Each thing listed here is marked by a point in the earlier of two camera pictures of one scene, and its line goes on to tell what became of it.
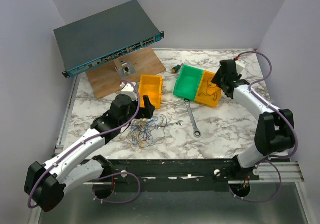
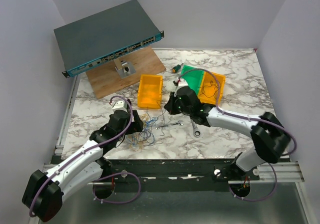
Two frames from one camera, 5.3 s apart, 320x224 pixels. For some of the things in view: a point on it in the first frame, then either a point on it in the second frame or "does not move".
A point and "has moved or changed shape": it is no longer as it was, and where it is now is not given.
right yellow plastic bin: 208,92 does not move
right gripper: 216,79 to 169,106
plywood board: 104,79 does not move
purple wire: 210,85 to 216,79
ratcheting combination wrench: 196,133 does not move
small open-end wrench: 178,123 does not move
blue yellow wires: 143,132 has moved or changed shape
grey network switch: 104,35 does not move
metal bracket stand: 124,68 does not move
